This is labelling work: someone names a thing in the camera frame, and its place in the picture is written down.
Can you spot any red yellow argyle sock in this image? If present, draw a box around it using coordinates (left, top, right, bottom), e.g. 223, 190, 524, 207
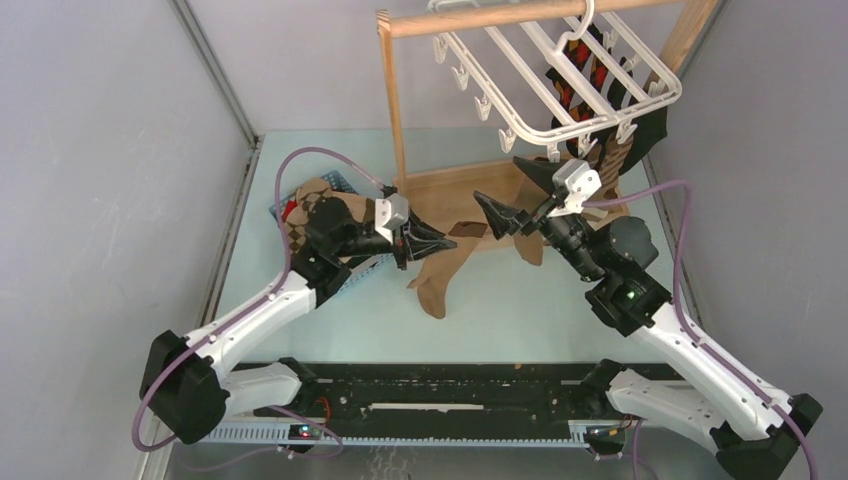
544, 23, 631, 130

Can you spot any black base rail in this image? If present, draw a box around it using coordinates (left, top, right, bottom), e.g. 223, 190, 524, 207
282, 357, 624, 441

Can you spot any plain brown sock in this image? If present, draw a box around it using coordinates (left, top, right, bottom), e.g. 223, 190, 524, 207
407, 221, 488, 319

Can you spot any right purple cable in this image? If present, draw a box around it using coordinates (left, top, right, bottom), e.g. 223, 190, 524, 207
582, 180, 819, 480

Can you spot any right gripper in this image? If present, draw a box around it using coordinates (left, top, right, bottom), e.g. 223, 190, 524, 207
472, 157, 604, 284

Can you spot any black sock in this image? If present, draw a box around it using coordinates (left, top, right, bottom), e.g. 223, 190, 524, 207
618, 107, 669, 175

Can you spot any brown striped sock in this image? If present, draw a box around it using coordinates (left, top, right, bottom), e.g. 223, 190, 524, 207
598, 135, 634, 195

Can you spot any wooden hanger rack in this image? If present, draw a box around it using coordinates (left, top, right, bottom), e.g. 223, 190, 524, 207
376, 0, 718, 226

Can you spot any white plastic clip hanger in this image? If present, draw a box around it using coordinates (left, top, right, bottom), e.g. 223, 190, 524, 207
433, 1, 683, 161

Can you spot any blue plastic basket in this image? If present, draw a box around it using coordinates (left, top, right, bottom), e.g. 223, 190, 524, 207
268, 171, 388, 297

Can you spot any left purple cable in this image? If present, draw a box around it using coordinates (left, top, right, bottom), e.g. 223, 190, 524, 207
131, 146, 399, 462

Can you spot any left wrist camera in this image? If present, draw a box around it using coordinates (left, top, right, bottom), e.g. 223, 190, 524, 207
374, 193, 410, 232

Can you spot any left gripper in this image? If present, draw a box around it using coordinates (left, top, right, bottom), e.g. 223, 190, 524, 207
334, 206, 456, 270

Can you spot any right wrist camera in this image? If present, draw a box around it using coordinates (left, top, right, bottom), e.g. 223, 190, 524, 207
547, 159, 602, 218

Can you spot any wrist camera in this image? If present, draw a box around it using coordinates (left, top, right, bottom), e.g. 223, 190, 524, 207
547, 159, 602, 218
374, 193, 410, 232

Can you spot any brown argyle sock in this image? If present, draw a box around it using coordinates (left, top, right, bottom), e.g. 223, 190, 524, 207
284, 177, 374, 254

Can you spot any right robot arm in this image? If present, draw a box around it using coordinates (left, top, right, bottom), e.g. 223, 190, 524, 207
474, 157, 823, 479

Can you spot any purple cable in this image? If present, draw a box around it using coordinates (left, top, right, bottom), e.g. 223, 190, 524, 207
582, 180, 819, 480
131, 146, 399, 462

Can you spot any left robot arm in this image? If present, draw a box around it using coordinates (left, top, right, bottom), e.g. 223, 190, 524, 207
139, 193, 457, 444

